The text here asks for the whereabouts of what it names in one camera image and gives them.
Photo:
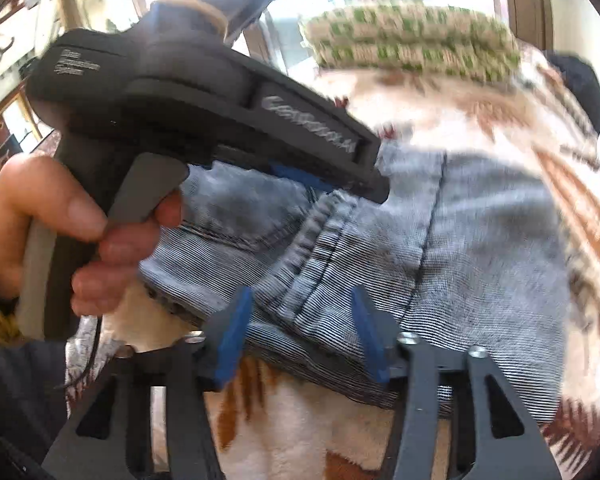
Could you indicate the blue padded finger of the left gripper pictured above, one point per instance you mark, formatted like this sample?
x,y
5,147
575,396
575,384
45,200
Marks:
x,y
312,176

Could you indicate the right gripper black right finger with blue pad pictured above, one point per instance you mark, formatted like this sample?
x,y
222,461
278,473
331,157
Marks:
x,y
492,436

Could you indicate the leaf patterned cream blanket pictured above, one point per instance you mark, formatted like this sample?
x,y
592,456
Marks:
x,y
270,424

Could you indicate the green white checkered pillow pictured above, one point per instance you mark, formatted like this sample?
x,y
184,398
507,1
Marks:
x,y
413,36

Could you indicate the black garment on bed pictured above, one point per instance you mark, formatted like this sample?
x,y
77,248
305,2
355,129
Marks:
x,y
581,80

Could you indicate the grey denim pants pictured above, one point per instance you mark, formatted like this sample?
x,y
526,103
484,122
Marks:
x,y
466,250

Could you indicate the person's left hand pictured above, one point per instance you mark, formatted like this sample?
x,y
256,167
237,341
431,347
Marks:
x,y
37,187

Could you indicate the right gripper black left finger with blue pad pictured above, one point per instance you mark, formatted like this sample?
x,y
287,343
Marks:
x,y
108,434

